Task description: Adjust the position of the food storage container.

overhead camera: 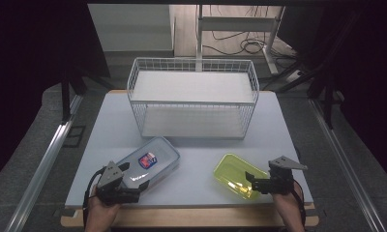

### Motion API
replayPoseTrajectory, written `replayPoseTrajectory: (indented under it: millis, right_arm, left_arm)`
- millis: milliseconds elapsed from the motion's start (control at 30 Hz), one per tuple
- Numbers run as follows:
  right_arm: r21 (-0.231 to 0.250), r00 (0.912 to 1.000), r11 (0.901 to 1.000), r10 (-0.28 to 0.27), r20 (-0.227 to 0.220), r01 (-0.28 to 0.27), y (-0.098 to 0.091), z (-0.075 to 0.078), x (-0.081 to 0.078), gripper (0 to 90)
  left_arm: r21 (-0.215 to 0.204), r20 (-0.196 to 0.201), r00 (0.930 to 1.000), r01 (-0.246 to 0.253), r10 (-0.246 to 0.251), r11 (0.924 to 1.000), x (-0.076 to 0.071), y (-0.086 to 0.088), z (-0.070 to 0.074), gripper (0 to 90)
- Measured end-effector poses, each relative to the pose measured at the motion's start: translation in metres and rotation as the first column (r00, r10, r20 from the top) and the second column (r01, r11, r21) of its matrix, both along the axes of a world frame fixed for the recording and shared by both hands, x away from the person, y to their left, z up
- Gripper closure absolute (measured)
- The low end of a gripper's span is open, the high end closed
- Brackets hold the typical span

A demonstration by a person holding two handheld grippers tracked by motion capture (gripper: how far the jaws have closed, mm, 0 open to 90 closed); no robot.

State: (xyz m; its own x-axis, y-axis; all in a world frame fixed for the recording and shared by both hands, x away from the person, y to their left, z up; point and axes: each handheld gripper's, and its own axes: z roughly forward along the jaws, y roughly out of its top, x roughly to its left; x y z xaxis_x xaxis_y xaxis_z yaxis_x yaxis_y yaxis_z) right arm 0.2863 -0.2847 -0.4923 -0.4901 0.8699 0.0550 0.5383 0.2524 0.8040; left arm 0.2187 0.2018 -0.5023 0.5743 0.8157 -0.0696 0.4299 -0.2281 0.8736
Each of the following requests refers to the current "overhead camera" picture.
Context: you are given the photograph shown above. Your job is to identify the yellow-green plastic container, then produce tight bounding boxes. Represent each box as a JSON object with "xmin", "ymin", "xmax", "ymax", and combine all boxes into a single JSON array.
[{"xmin": 213, "ymin": 153, "xmax": 271, "ymax": 200}]

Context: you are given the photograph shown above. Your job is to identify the person's left hand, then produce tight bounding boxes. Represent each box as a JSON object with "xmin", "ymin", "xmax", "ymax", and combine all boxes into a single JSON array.
[{"xmin": 85, "ymin": 186, "xmax": 122, "ymax": 224}]

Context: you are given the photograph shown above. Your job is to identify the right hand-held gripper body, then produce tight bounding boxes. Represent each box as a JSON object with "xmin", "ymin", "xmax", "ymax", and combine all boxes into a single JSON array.
[{"xmin": 259, "ymin": 156, "xmax": 309, "ymax": 196}]

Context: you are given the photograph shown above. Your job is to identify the white power strip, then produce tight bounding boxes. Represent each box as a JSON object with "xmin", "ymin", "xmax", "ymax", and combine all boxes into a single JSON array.
[{"xmin": 283, "ymin": 69, "xmax": 303, "ymax": 83}]

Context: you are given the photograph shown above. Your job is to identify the white cabinet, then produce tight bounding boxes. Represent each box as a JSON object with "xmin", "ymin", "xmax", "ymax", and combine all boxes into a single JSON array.
[{"xmin": 87, "ymin": 3, "xmax": 176, "ymax": 58}]

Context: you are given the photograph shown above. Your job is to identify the black floor cables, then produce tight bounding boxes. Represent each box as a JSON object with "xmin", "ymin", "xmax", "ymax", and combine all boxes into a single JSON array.
[{"xmin": 202, "ymin": 5, "xmax": 297, "ymax": 60}]

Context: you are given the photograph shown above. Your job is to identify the white metal desk frame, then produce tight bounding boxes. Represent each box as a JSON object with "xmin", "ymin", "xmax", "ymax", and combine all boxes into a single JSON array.
[{"xmin": 195, "ymin": 4, "xmax": 286, "ymax": 75}]

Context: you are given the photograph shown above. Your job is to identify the person's right hand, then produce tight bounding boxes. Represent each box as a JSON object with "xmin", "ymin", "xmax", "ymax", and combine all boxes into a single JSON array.
[{"xmin": 272, "ymin": 181, "xmax": 305, "ymax": 215}]

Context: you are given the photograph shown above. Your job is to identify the white two-tier wire rack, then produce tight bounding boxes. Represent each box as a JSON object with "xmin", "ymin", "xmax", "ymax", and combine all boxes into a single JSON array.
[{"xmin": 127, "ymin": 57, "xmax": 260, "ymax": 140}]

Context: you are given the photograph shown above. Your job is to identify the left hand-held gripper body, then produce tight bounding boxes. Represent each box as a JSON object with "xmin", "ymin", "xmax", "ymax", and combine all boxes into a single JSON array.
[{"xmin": 96, "ymin": 159, "xmax": 141, "ymax": 206}]

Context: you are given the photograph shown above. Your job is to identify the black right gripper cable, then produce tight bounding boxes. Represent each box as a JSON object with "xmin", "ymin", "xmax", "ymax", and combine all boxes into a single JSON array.
[{"xmin": 291, "ymin": 179, "xmax": 308, "ymax": 228}]

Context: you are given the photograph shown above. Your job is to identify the aluminium rail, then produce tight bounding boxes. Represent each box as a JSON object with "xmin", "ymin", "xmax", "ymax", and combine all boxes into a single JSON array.
[
  {"xmin": 4, "ymin": 94, "xmax": 85, "ymax": 232},
  {"xmin": 309, "ymin": 98, "xmax": 387, "ymax": 232}
]

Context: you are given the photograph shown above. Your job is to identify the wooden board under table top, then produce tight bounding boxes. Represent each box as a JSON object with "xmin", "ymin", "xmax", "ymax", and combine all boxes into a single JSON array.
[{"xmin": 60, "ymin": 89, "xmax": 320, "ymax": 228}]

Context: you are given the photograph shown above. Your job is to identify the black metal stand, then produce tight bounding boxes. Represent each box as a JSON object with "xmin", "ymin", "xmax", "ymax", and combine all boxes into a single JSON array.
[
  {"xmin": 60, "ymin": 64, "xmax": 116, "ymax": 125},
  {"xmin": 258, "ymin": 13, "xmax": 360, "ymax": 131}
]

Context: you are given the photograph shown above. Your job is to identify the clear lidded storage container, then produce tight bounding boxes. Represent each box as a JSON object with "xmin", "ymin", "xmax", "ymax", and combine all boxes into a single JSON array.
[{"xmin": 115, "ymin": 135, "xmax": 181, "ymax": 194}]

